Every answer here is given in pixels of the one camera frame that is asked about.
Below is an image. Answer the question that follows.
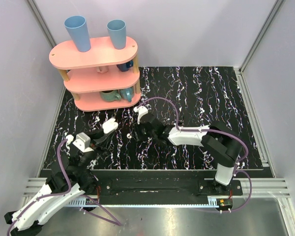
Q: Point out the white earbud charging case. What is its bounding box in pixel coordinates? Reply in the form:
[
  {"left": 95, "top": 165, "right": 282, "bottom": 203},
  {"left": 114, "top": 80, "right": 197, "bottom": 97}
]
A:
[{"left": 102, "top": 118, "right": 118, "bottom": 134}]

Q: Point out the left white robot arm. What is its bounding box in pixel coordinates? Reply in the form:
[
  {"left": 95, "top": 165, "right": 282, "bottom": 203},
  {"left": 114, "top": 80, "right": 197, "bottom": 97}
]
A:
[{"left": 4, "top": 127, "right": 116, "bottom": 236}]

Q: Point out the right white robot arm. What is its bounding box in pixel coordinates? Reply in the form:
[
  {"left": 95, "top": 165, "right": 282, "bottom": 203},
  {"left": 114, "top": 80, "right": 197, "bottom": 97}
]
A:
[{"left": 135, "top": 113, "right": 248, "bottom": 195}]

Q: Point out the teal ceramic mug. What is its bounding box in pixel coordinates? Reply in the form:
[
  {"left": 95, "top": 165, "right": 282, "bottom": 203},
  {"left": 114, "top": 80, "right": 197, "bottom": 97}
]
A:
[{"left": 119, "top": 87, "right": 134, "bottom": 102}]

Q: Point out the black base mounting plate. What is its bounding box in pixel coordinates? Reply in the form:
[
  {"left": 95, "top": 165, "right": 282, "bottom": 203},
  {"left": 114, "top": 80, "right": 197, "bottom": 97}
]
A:
[{"left": 92, "top": 170, "right": 243, "bottom": 207}]

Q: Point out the green ceramic mug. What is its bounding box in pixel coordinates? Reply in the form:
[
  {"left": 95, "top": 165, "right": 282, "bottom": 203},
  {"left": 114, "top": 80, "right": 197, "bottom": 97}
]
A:
[{"left": 99, "top": 90, "right": 121, "bottom": 102}]

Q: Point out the black marbled table mat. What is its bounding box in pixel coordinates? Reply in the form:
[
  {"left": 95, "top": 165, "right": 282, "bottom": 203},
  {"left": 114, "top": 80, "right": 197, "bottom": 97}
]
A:
[{"left": 43, "top": 66, "right": 262, "bottom": 170}]

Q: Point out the pink three-tier shelf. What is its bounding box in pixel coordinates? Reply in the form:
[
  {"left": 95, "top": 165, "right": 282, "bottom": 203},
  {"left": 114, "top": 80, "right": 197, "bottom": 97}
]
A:
[{"left": 49, "top": 36, "right": 141, "bottom": 112}]

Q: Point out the dark blue mug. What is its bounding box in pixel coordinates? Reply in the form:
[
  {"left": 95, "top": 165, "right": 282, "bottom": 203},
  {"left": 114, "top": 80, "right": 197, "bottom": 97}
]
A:
[{"left": 117, "top": 60, "right": 133, "bottom": 72}]

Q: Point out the pink mug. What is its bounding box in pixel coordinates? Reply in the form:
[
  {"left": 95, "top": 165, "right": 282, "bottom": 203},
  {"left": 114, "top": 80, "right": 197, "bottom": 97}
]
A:
[{"left": 96, "top": 66, "right": 109, "bottom": 74}]

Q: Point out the right light blue cup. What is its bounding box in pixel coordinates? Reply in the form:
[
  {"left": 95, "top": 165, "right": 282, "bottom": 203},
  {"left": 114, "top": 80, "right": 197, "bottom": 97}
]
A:
[{"left": 107, "top": 19, "right": 126, "bottom": 50}]

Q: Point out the light blue cup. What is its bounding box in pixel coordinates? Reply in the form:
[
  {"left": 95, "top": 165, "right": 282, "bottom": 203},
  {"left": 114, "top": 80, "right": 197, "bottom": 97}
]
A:
[
  {"left": 107, "top": 19, "right": 126, "bottom": 50},
  {"left": 64, "top": 16, "right": 91, "bottom": 52}
]

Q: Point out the left light blue cup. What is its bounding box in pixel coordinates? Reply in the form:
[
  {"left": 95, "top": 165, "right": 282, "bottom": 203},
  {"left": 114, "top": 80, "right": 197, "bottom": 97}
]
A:
[{"left": 64, "top": 16, "right": 91, "bottom": 52}]

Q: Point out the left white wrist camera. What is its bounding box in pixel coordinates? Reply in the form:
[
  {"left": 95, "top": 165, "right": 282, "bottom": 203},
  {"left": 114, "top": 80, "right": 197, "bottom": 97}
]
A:
[{"left": 65, "top": 132, "right": 93, "bottom": 153}]

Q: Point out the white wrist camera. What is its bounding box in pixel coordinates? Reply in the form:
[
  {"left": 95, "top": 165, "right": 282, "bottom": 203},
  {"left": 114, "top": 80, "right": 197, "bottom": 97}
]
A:
[
  {"left": 65, "top": 132, "right": 93, "bottom": 153},
  {"left": 133, "top": 106, "right": 148, "bottom": 124}
]

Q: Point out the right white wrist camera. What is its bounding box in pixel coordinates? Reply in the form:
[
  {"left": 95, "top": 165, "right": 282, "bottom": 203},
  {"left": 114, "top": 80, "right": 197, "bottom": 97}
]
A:
[{"left": 133, "top": 106, "right": 148, "bottom": 124}]

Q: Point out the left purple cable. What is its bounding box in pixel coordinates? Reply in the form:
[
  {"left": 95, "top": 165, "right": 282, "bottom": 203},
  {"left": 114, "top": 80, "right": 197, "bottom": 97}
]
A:
[{"left": 6, "top": 140, "right": 123, "bottom": 236}]

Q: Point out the purple cable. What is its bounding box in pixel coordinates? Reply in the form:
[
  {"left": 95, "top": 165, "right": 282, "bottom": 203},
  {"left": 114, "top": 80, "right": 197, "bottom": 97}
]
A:
[
  {"left": 137, "top": 97, "right": 253, "bottom": 213},
  {"left": 6, "top": 140, "right": 123, "bottom": 236}
]

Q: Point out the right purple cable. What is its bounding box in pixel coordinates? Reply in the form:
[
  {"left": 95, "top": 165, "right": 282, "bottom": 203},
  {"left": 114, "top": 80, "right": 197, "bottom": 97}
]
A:
[{"left": 137, "top": 97, "right": 253, "bottom": 213}]

